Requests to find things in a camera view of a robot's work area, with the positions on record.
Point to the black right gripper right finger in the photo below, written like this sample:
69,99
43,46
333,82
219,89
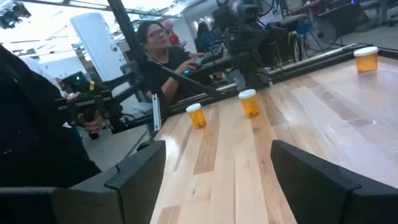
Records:
317,193

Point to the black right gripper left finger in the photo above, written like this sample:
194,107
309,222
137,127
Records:
136,186

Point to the orange pill bottle white cap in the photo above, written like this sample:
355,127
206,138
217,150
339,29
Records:
250,105
367,62
197,118

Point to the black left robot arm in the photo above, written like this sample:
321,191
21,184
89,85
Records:
252,70

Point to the person's hand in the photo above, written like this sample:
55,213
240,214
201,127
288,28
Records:
93,123
186,66

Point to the person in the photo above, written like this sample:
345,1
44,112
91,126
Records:
205,37
172,37
31,124
174,59

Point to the white building column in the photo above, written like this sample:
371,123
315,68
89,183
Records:
99,46

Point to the silver aluminium bracket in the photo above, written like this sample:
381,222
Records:
156,112

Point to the black overhead camera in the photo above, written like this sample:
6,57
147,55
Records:
12,15

